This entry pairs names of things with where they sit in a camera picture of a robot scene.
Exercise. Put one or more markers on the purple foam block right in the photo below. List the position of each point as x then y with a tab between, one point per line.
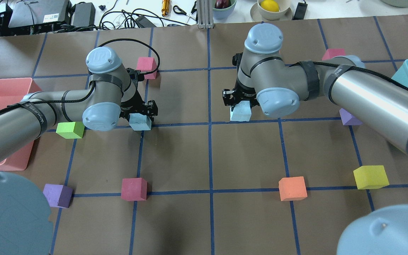
349	119

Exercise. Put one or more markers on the black computer box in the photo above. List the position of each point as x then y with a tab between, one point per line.
40	13

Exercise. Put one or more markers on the purple foam block left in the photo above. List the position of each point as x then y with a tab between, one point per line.
58	195

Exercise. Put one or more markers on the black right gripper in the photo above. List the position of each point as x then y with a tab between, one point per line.
243	96

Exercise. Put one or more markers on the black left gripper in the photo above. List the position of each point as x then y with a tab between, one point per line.
135	104

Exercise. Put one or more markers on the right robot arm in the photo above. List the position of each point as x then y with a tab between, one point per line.
263	79

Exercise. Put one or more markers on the pink plastic tray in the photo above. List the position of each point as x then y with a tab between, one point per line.
12	91

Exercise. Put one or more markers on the pink foam block far right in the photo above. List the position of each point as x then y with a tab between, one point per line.
333	52

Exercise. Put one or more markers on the pink foam block near left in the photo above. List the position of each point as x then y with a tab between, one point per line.
134	189

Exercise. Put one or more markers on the bowl with lemon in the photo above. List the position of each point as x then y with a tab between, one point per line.
271	10

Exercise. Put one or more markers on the aluminium frame post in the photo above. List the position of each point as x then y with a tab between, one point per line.
205	14

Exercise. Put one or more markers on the purple foam block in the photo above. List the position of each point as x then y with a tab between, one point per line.
349	119
58	195

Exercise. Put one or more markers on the bowl with fruit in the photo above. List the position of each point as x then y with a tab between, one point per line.
223	8

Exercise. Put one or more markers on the yellow foam block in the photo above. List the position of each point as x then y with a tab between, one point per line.
370	177

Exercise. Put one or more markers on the orange foam block near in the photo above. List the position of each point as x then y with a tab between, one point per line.
292	188

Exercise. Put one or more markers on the brass cylinder tool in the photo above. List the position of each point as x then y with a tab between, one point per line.
165	10

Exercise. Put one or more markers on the light blue foam block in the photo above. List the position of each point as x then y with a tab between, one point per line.
241	112
140	122

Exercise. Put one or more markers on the black handled scissors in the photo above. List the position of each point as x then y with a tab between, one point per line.
179	11

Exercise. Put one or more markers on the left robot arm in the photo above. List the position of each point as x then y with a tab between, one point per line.
25	228

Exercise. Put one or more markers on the green foam block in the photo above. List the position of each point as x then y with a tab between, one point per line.
70	130

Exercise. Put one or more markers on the pink foam block far left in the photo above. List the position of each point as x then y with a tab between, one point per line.
147	64

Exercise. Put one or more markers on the pink foam block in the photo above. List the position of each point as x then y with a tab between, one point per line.
134	189
147	64
333	52

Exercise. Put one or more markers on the black power adapter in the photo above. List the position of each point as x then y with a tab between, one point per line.
83	14

